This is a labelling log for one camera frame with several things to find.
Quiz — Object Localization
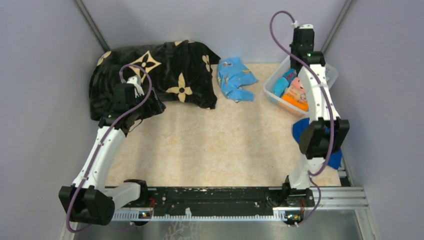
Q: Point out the white plastic basket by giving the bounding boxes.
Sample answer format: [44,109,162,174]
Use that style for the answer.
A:
[262,55,340,117]

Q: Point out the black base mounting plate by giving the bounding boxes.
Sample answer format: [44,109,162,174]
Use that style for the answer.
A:
[125,186,315,217]

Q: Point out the orange bear rolled towel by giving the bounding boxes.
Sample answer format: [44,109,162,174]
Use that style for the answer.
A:
[281,86,309,112]

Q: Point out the dark blue towel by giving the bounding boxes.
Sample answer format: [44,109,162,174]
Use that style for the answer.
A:
[292,118,342,170]

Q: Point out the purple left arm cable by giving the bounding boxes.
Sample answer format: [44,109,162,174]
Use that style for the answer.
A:
[65,63,153,234]

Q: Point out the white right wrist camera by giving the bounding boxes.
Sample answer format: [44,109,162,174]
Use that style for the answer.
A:
[291,20,314,30]

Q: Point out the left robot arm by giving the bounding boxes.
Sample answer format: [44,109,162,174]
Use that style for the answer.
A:
[58,83,165,232]

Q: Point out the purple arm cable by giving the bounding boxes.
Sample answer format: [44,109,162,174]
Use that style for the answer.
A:
[269,10,336,228]
[65,63,153,234]

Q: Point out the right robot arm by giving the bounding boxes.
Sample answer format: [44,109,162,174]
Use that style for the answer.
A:
[281,24,350,206]

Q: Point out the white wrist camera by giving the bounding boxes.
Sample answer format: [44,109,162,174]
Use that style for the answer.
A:
[291,20,314,30]
[126,75,145,98]

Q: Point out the aluminium frame rail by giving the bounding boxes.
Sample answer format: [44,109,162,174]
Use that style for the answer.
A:
[111,187,369,223]

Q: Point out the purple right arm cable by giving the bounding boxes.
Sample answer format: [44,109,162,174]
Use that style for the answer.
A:
[269,10,336,228]

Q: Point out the pink panda rolled towel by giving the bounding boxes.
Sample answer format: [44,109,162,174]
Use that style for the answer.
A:
[290,77,306,94]

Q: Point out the light blue patterned cloth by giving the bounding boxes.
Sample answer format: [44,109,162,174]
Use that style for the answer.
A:
[217,57,258,103]

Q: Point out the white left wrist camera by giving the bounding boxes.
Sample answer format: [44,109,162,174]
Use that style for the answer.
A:
[126,75,145,98]

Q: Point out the striped rolled towel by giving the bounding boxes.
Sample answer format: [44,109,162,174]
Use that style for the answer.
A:
[282,68,297,85]

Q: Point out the black blanket with beige flowers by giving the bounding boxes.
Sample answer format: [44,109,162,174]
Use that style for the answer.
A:
[88,40,221,121]

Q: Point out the bright blue terry towel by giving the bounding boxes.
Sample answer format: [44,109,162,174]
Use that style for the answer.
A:
[271,76,289,98]

